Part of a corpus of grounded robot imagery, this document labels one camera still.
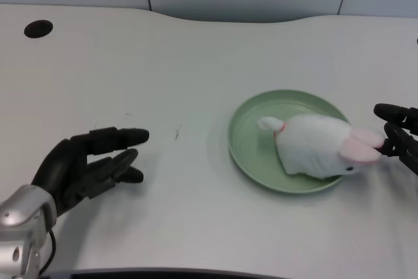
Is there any black round cable grommet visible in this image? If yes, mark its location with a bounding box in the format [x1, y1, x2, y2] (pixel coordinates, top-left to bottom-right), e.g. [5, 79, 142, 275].
[23, 20, 54, 39]

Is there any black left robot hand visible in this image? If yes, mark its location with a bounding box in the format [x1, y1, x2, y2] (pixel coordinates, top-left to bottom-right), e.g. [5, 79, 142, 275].
[31, 126, 150, 218]

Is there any green round plate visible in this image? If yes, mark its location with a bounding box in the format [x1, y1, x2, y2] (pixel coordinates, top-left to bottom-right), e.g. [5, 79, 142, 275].
[227, 88, 355, 195]

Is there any white rabbit plush doll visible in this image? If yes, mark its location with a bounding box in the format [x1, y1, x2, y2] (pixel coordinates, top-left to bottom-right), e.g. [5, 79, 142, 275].
[257, 114, 386, 180]

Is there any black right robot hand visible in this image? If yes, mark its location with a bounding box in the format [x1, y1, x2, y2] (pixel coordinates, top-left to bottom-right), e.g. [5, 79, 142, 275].
[373, 103, 418, 176]

